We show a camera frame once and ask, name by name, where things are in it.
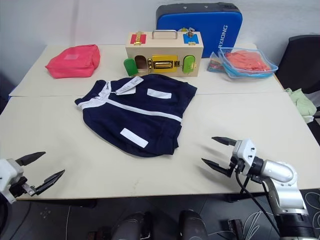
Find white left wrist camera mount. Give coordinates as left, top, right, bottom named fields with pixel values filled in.
left=0, top=158, right=25, bottom=204

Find small clear bag colourful items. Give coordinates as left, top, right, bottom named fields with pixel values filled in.
left=206, top=51, right=226, bottom=74

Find light green cloth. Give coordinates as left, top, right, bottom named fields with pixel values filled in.
left=284, top=87, right=318, bottom=124

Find wooden lock box with latches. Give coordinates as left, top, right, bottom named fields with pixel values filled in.
left=123, top=29, right=204, bottom=77

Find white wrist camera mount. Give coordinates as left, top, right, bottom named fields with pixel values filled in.
left=231, top=138, right=257, bottom=168
left=0, top=158, right=25, bottom=204

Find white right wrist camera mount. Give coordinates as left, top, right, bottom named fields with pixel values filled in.
left=231, top=138, right=257, bottom=168

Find navy zip jacket white stripes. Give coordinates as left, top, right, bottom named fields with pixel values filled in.
left=74, top=74, right=198, bottom=159

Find white paper clothing tag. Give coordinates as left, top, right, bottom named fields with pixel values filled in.
left=115, top=76, right=144, bottom=97

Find orange folded cloth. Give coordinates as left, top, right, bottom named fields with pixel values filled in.
left=224, top=49, right=272, bottom=74

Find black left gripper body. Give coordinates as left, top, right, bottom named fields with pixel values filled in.
left=9, top=175, right=36, bottom=199

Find blue and black case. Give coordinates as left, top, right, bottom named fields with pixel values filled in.
left=155, top=2, right=244, bottom=59

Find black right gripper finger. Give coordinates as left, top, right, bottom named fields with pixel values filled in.
left=201, top=157, right=235, bottom=178
left=211, top=136, right=237, bottom=147

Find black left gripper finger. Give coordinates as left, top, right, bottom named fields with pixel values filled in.
left=34, top=169, right=66, bottom=197
left=15, top=151, right=47, bottom=167

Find black chair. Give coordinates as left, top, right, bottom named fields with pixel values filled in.
left=274, top=34, right=320, bottom=111

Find pink fabric pouch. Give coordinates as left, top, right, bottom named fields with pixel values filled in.
left=44, top=44, right=101, bottom=80

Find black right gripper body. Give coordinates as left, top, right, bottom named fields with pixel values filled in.
left=228, top=155, right=252, bottom=177

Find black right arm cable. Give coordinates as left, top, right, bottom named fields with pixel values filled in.
left=234, top=172, right=282, bottom=237

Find dark rounded shape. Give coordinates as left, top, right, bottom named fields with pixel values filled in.
left=179, top=209, right=210, bottom=240
left=112, top=211, right=153, bottom=240

